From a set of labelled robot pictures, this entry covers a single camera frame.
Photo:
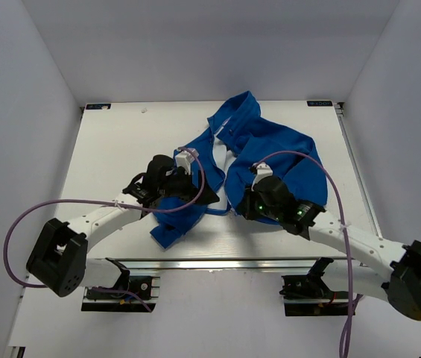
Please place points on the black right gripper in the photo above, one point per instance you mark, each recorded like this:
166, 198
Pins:
246, 204

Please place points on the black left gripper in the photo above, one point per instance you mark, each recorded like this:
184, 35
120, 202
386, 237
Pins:
191, 190

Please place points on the blue zip jacket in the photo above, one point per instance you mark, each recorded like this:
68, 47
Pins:
237, 137

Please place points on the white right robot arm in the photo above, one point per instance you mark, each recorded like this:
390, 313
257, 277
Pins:
383, 269

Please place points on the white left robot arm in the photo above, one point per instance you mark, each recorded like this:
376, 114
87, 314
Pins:
59, 258

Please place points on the left corner label sticker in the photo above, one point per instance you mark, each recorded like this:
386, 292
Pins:
100, 106

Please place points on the corner label sticker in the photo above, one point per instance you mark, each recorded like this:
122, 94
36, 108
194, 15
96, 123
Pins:
100, 106
319, 103

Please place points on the right corner label sticker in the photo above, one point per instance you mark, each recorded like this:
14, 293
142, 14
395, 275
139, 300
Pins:
319, 103

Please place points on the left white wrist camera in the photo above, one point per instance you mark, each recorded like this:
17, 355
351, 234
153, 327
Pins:
186, 159

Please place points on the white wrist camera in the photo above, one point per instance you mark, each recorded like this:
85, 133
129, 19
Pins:
186, 159
260, 170

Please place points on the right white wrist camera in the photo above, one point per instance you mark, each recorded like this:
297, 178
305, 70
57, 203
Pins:
260, 170

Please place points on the aluminium front rail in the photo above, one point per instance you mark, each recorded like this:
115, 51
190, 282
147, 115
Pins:
213, 264

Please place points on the aluminium rail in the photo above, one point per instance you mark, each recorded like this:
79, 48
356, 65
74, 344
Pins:
213, 264
339, 109

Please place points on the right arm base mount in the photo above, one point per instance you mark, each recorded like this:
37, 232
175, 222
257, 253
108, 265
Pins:
304, 297

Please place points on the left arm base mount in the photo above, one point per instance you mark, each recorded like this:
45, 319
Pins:
137, 294

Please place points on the aluminium right side rail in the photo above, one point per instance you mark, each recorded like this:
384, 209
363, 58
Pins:
339, 109

